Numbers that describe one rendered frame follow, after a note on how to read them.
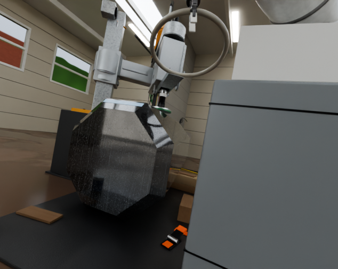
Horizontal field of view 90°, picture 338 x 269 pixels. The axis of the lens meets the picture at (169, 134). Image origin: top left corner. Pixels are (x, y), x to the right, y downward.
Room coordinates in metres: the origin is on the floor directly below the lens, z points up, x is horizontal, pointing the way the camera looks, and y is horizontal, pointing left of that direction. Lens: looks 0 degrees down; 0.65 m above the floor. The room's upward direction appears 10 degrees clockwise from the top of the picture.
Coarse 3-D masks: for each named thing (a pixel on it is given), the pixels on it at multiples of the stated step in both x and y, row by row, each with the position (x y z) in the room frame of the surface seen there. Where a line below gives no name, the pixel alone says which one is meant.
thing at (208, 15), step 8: (184, 8) 0.84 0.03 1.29; (168, 16) 0.87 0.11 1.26; (176, 16) 0.86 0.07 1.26; (208, 16) 0.85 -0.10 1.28; (216, 16) 0.86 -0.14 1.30; (160, 24) 0.91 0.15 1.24; (216, 24) 0.89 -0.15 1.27; (152, 32) 0.96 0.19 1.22; (224, 32) 0.92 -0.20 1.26; (152, 40) 1.00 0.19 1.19; (224, 40) 0.97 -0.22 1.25; (152, 48) 1.06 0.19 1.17; (224, 48) 1.02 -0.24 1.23; (152, 56) 1.11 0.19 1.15; (224, 56) 1.07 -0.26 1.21; (160, 64) 1.18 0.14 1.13; (216, 64) 1.14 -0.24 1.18; (168, 72) 1.24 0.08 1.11; (176, 72) 1.26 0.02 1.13; (200, 72) 1.23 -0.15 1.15; (208, 72) 1.21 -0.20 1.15
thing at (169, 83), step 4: (184, 72) 1.27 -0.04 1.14; (164, 76) 1.42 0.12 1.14; (168, 76) 1.30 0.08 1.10; (172, 76) 1.29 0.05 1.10; (176, 76) 1.28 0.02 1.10; (180, 76) 1.27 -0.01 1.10; (164, 80) 1.40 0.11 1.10; (168, 80) 1.39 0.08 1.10; (172, 80) 1.37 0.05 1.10; (176, 80) 1.36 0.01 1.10; (180, 80) 1.34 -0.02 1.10; (160, 84) 1.56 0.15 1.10; (164, 84) 1.51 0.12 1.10; (168, 84) 1.49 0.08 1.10; (172, 84) 1.48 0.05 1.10; (176, 84) 1.45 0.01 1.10; (168, 88) 1.60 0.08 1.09; (172, 88) 1.58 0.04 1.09; (156, 92) 1.82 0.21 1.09; (168, 92) 1.74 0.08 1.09
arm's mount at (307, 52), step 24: (288, 24) 0.35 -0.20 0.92; (312, 24) 0.33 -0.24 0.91; (336, 24) 0.32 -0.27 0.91; (240, 48) 0.38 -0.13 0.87; (264, 48) 0.36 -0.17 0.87; (288, 48) 0.34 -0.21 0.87; (312, 48) 0.33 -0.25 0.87; (336, 48) 0.31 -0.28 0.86; (240, 72) 0.38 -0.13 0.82; (264, 72) 0.36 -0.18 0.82; (288, 72) 0.34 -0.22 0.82; (312, 72) 0.33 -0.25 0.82; (336, 72) 0.31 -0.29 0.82
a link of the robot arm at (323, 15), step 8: (328, 0) 0.38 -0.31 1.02; (336, 0) 0.39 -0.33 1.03; (320, 8) 0.39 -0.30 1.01; (328, 8) 0.40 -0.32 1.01; (336, 8) 0.40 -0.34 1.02; (312, 16) 0.41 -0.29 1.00; (320, 16) 0.41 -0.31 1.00; (328, 16) 0.41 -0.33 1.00; (336, 16) 0.41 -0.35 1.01; (272, 24) 0.48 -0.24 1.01
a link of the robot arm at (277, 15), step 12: (264, 0) 0.39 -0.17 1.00; (276, 0) 0.38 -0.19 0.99; (288, 0) 0.37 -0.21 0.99; (300, 0) 0.37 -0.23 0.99; (312, 0) 0.37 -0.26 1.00; (324, 0) 0.38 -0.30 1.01; (264, 12) 0.44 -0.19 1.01; (276, 12) 0.41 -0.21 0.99; (288, 12) 0.40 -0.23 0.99; (300, 12) 0.40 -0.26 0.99; (312, 12) 0.40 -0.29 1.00; (276, 24) 0.46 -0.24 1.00
